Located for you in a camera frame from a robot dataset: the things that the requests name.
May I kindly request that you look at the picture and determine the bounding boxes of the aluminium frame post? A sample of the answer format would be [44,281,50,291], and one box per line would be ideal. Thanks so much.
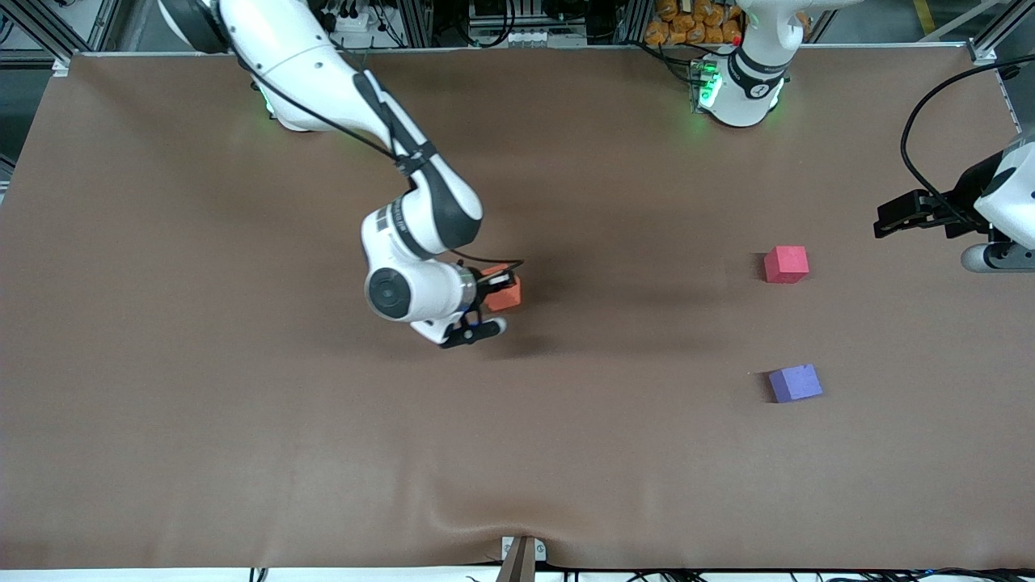
[966,0,1035,134]
[619,0,653,46]
[32,0,122,61]
[396,0,434,48]

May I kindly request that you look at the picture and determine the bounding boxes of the silver table edge rail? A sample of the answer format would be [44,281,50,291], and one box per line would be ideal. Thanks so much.
[71,44,975,57]

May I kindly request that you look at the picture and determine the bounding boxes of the white power strip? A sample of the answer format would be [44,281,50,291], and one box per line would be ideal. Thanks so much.
[327,6,381,33]

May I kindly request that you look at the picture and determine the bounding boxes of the brown table cover cloth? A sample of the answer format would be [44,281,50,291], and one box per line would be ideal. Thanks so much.
[0,47,1035,571]

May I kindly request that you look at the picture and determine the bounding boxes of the red foam block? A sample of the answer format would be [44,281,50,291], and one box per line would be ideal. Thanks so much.
[763,245,809,285]

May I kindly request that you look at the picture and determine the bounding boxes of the pile of orange items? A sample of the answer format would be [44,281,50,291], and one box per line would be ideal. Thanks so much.
[644,0,745,47]

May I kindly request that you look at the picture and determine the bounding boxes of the purple foam block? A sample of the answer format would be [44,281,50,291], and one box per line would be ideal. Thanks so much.
[767,364,824,404]

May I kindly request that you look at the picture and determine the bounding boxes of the orange foam block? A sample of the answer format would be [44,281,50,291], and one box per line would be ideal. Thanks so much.
[484,275,523,314]

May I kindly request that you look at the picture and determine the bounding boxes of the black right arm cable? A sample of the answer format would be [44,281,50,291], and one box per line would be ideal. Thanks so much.
[234,48,525,284]

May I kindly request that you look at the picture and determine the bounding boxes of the metal clamp bracket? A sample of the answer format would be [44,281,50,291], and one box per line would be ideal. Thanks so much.
[501,535,548,563]

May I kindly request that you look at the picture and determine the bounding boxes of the white terminal block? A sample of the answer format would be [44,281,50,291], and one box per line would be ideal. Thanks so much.
[484,28,552,47]

